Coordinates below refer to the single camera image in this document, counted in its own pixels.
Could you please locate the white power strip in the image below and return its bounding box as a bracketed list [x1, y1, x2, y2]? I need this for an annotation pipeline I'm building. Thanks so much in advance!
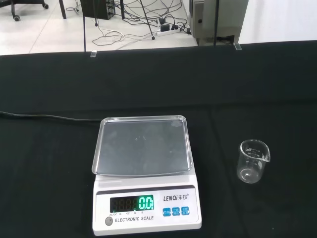
[156, 26, 180, 37]

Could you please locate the black tripod leg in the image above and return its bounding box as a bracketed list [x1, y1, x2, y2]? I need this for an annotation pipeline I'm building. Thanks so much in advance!
[139, 0, 157, 41]

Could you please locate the thin black stand pole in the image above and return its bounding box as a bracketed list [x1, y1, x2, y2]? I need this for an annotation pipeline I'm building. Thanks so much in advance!
[213, 0, 220, 47]
[83, 15, 88, 53]

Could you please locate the grey metal cabinet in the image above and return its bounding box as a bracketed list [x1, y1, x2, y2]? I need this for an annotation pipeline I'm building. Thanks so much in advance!
[189, 0, 250, 47]

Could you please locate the black computer tower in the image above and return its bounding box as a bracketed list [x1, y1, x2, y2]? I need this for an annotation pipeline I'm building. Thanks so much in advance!
[80, 0, 116, 21]

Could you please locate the black table leg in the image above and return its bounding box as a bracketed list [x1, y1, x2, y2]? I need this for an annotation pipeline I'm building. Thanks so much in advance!
[58, 0, 67, 20]

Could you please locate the black office chair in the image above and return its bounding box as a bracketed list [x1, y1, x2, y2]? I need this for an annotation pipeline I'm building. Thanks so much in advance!
[0, 0, 50, 22]

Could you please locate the white floor cable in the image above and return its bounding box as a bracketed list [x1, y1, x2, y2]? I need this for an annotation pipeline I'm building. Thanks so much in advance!
[92, 24, 159, 48]

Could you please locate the black floor cable tangle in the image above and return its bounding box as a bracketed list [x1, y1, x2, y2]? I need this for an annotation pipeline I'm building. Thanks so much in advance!
[122, 0, 192, 34]

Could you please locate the black power cable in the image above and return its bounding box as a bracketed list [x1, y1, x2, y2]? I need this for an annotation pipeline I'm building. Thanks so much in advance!
[0, 110, 103, 122]

